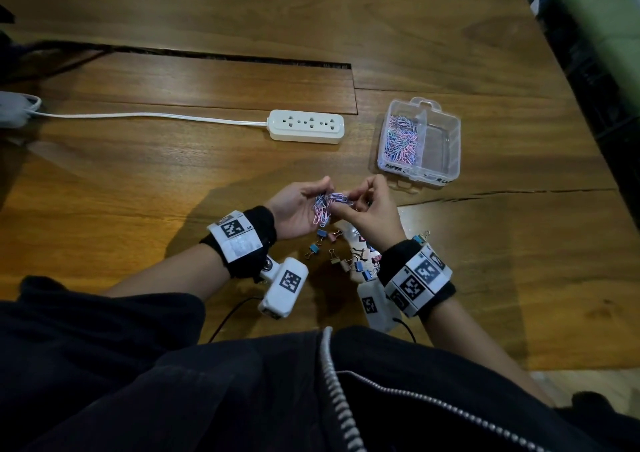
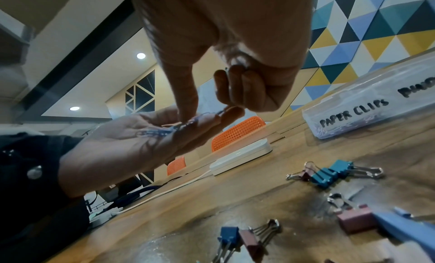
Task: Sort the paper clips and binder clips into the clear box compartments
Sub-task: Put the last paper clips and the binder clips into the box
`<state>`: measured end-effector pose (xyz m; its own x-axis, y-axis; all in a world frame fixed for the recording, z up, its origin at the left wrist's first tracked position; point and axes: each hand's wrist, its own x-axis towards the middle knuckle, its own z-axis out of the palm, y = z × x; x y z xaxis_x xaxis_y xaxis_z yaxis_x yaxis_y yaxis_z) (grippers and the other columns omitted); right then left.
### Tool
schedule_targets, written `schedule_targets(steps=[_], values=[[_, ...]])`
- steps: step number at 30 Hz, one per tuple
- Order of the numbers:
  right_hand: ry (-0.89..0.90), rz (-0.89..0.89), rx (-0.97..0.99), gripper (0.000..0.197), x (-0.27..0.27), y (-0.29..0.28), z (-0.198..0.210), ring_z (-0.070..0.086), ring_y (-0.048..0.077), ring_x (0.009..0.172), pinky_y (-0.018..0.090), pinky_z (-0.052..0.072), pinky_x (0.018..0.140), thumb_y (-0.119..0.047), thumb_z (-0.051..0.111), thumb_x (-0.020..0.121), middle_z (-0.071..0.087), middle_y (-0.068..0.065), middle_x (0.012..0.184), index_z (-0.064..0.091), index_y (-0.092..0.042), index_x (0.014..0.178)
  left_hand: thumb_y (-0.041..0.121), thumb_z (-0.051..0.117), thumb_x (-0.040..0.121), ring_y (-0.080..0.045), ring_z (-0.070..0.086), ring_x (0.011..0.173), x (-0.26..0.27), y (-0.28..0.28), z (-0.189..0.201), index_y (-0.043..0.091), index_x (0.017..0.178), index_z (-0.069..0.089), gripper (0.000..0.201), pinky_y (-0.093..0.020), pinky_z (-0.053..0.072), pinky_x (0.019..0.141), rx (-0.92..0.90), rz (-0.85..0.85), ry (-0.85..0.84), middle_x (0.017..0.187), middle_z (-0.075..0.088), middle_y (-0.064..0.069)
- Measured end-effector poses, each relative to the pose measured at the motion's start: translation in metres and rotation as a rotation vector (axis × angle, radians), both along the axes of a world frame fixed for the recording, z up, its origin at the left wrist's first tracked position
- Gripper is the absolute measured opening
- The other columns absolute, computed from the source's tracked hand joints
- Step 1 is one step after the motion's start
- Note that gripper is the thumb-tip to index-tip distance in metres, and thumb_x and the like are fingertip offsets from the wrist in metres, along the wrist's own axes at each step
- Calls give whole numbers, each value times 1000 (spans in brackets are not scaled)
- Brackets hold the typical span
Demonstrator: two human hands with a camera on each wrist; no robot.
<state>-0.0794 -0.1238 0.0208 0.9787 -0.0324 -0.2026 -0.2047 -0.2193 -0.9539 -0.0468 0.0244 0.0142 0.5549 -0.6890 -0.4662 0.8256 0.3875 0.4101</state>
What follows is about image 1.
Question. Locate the pile of pastel paper clips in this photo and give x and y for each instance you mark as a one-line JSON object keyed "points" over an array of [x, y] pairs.
{"points": [[400, 139], [322, 209]]}

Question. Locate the scatter of small binder clips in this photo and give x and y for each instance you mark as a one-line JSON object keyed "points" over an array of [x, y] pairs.
{"points": [[312, 250]]}

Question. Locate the green cushioned stool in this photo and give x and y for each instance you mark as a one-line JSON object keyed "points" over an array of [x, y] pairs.
{"points": [[630, 71], [607, 11]]}

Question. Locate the person's left forearm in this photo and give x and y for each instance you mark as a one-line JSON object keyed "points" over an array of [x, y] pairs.
{"points": [[175, 274]]}

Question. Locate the white power strip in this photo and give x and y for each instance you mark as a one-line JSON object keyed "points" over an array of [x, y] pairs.
{"points": [[306, 126]]}

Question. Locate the black zip jacket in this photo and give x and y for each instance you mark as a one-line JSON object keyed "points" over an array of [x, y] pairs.
{"points": [[150, 391]]}

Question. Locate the clear plastic compartment box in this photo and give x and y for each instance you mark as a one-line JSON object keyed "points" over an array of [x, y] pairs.
{"points": [[442, 141]]}

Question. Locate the person's right forearm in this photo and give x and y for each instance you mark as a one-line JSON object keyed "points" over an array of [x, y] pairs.
{"points": [[480, 349]]}

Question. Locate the person's right hand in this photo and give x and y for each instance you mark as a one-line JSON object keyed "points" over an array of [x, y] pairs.
{"points": [[375, 221]]}

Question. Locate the grey power adapter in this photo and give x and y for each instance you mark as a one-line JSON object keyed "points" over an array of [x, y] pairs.
{"points": [[12, 109]]}

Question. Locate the person's left hand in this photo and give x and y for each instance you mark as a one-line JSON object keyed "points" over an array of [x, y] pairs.
{"points": [[295, 214]]}

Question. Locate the black desktop device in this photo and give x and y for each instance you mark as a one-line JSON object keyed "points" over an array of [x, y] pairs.
{"points": [[5, 31]]}

